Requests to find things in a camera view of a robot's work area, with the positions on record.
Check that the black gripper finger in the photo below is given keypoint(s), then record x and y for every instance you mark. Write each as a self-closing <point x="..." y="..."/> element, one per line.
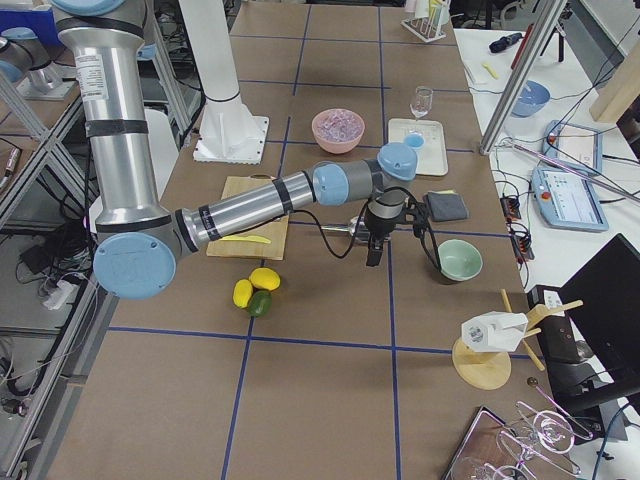
<point x="375" y="249"/>

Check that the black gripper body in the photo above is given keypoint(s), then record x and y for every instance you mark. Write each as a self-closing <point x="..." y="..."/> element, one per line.
<point x="378" y="226"/>

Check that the stainless steel ice scoop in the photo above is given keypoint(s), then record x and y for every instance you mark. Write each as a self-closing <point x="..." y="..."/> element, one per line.
<point x="354" y="228"/>

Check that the blue cup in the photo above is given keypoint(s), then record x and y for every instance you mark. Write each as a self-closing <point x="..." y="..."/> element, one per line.
<point x="414" y="141"/>

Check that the pile of ice cubes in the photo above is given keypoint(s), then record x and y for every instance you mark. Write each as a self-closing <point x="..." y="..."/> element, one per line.
<point x="339" y="126"/>

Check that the wooden cup tree stand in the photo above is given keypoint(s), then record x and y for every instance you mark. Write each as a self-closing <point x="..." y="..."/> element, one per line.
<point x="481" y="355"/>

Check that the grey folded cloth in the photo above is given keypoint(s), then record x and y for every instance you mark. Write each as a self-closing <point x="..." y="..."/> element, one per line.
<point x="444" y="206"/>

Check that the cream serving tray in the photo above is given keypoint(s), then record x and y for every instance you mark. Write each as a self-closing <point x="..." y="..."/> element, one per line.
<point x="431" y="152"/>

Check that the green bowl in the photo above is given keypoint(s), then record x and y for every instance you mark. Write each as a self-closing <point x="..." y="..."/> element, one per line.
<point x="459" y="260"/>

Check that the pink bowl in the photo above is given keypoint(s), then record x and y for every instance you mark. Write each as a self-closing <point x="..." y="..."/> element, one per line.
<point x="334" y="147"/>

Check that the wooden cutting board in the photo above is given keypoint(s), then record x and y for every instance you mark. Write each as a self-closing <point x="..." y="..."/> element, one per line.
<point x="276" y="230"/>

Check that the yellow plastic knife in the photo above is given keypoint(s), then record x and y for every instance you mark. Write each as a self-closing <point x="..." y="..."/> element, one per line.
<point x="247" y="238"/>

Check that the yellow lemon round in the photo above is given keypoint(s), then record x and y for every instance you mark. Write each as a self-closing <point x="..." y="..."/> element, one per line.
<point x="265" y="279"/>

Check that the clear wine glass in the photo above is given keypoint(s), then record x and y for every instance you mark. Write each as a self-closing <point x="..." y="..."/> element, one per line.
<point x="421" y="102"/>

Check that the yellow lemon upper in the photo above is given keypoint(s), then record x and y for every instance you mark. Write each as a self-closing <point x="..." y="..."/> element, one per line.
<point x="242" y="293"/>

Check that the yellow plastic utensil on desk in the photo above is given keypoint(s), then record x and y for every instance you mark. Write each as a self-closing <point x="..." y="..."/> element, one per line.
<point x="490" y="70"/>

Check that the teach pendant near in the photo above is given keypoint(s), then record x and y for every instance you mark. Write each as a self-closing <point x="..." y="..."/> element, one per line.
<point x="567" y="201"/>

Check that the teach pendant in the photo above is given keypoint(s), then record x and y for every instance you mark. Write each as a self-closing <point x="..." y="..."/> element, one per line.
<point x="576" y="146"/>
<point x="567" y="201"/>

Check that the blue bowl on desk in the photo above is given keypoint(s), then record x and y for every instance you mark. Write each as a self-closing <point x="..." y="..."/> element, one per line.
<point x="533" y="97"/>

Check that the teach pendant far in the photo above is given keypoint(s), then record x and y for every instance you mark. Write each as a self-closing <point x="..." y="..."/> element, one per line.
<point x="576" y="146"/>

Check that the black monitor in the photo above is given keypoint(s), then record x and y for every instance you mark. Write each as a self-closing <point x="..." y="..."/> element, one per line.
<point x="608" y="320"/>

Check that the white plastic chair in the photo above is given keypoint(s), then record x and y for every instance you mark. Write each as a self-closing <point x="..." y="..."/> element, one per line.
<point x="133" y="170"/>

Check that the blue storage crate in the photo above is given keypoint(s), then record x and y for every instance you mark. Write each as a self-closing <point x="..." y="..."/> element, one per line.
<point x="29" y="14"/>

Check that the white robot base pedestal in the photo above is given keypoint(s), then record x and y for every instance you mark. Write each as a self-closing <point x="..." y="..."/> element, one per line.
<point x="228" y="132"/>

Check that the white wire cup rack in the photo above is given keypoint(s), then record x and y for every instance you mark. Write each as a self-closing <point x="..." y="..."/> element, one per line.
<point x="426" y="18"/>

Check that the aluminium frame post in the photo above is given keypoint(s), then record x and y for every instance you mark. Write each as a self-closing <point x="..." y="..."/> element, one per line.
<point x="533" y="44"/>

